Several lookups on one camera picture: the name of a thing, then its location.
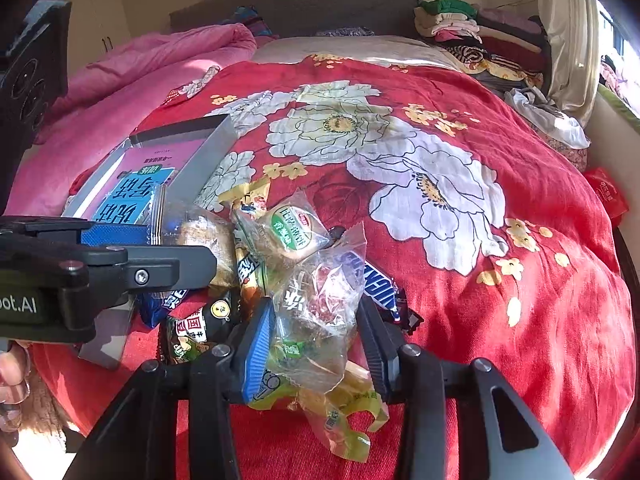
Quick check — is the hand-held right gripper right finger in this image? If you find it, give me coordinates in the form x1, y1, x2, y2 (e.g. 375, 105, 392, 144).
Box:
356, 301, 576, 480

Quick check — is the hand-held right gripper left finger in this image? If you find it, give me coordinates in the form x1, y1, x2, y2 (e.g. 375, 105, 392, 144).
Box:
65, 296, 278, 480

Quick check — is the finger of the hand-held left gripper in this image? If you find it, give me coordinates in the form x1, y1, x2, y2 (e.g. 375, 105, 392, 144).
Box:
27, 216, 152, 248
60, 244, 219, 313

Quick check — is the blue snack packet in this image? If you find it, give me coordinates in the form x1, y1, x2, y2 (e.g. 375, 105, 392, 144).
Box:
135, 285, 191, 331

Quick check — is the clear packet with brown bun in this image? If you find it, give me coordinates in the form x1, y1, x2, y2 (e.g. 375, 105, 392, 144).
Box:
150, 185, 236, 288

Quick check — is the clear packet with red sweets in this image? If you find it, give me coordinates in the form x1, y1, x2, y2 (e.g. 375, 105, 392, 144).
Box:
270, 222, 368, 396

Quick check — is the grey box with pink lining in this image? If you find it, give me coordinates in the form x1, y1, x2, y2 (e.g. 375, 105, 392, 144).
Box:
60, 114, 240, 371

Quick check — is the person's left hand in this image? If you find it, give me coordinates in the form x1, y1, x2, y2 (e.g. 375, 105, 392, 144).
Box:
0, 340, 32, 433

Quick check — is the dark cartoon snack packet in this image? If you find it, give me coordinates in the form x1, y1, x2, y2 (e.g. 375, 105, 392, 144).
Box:
162, 287, 243, 366

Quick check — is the brown chocolate bar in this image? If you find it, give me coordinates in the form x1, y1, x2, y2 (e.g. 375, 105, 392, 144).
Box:
335, 247, 426, 336

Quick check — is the red floral blanket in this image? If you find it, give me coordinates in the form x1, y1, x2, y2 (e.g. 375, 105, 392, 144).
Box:
30, 55, 638, 480

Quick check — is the beige shaggy rug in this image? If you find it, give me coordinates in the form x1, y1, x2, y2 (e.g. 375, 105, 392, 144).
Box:
17, 355, 86, 441

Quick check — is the long yellow snack packet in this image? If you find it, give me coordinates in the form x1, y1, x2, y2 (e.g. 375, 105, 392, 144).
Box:
217, 176, 273, 311

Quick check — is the clear pastry packet green label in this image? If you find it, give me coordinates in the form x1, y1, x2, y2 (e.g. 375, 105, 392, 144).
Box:
232, 187, 333, 266

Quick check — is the pink blanket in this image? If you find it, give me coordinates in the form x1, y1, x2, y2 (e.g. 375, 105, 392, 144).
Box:
5, 22, 261, 221

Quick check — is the cream wardrobe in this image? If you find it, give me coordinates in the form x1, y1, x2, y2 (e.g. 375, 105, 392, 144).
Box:
50, 0, 136, 61

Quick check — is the blue striped pillow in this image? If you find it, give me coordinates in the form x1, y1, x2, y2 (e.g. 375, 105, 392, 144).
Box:
220, 6, 278, 41

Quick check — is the red bag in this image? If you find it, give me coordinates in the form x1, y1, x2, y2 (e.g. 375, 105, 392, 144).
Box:
582, 167, 631, 221

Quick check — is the beige bed sheet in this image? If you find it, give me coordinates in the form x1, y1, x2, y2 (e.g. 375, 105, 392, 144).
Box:
252, 35, 466, 72

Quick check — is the dark patterned cloth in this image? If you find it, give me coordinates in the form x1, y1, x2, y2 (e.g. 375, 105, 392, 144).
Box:
315, 26, 376, 39

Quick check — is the white crumpled cloth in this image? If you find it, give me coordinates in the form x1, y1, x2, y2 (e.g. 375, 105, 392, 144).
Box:
505, 87, 591, 148

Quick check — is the grey headboard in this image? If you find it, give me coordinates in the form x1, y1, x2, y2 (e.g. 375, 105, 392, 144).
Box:
170, 0, 426, 46

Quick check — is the pile of folded clothes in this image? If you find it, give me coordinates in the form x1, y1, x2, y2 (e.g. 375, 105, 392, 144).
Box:
412, 0, 551, 96

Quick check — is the cream curtain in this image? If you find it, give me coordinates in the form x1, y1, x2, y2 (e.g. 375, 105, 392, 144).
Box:
537, 0, 601, 126

